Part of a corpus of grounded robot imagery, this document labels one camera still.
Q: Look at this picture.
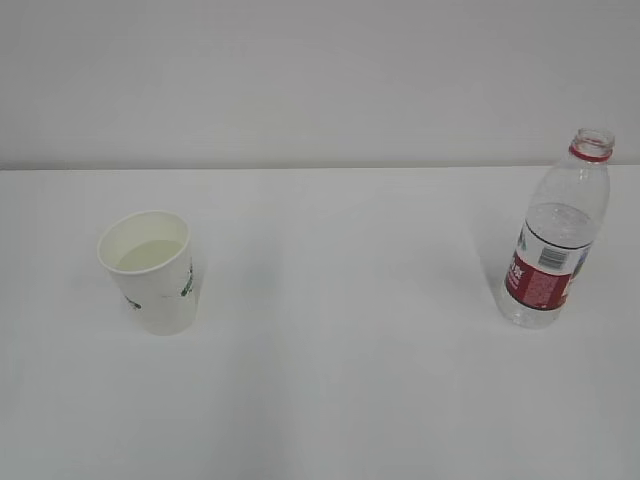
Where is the white paper cup green logo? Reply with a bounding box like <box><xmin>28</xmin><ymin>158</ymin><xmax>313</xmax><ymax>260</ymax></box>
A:
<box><xmin>97</xmin><ymin>210</ymin><xmax>196</xmax><ymax>336</ymax></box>

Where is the clear water bottle red label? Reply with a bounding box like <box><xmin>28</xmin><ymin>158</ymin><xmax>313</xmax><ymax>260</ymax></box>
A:
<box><xmin>497</xmin><ymin>128</ymin><xmax>615</xmax><ymax>329</ymax></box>

